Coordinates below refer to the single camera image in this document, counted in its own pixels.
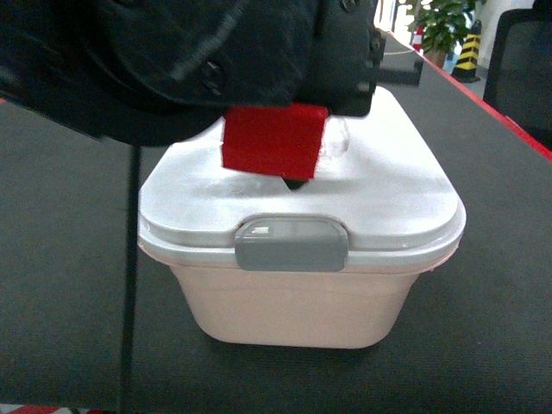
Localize yellow black striped bollard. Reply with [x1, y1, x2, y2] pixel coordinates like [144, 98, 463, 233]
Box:
[451, 20, 482, 84]

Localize pink plastic storage box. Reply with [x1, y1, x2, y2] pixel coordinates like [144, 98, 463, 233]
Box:
[139, 241, 455, 349]

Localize red white traffic cone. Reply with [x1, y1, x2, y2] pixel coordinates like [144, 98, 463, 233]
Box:
[411, 26, 424, 53]

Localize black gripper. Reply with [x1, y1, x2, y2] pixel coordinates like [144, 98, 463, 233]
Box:
[297, 1, 423, 117]

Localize grey lid latch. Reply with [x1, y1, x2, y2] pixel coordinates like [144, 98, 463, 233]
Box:
[235, 216, 348, 273]

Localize white box lid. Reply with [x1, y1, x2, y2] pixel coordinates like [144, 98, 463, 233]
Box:
[138, 87, 467, 266]

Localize red wrist camera mount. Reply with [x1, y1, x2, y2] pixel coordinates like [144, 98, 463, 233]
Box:
[221, 103, 329, 181]

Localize green potted plant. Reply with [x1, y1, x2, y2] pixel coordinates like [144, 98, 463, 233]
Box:
[409, 0, 486, 68]

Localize black office chair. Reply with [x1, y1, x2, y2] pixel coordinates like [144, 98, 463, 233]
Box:
[484, 1, 551, 149]

